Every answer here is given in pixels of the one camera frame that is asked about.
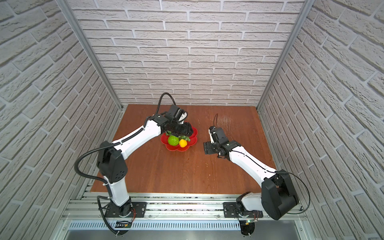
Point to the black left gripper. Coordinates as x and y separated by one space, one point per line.
189 130

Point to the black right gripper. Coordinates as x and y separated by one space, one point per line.
208 147

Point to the green fake grape bunch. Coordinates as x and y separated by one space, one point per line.
185 138

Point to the green bumpy fake fruit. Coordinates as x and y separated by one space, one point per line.
173 140

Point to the yellow fake lemon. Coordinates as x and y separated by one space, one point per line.
183 143

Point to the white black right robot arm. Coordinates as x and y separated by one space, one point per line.
278 195

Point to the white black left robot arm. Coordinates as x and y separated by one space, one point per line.
112 158

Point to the red flower-shaped fruit bowl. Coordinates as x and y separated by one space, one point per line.
193 141

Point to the white slotted vent strip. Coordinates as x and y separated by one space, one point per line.
157 225

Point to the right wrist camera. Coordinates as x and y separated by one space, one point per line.
212 133

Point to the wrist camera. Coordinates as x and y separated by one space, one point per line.
212 133
177 113

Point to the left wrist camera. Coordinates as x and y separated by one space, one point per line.
177 113

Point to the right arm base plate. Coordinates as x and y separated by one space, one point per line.
235 210

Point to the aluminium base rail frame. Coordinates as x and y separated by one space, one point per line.
181 207

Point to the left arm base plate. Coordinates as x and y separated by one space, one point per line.
127 210

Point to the aluminium corner post right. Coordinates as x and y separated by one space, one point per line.
306 8

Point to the aluminium corner post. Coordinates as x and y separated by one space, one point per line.
80 34
306 8

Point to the aluminium corner post left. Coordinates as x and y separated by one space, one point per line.
80 34

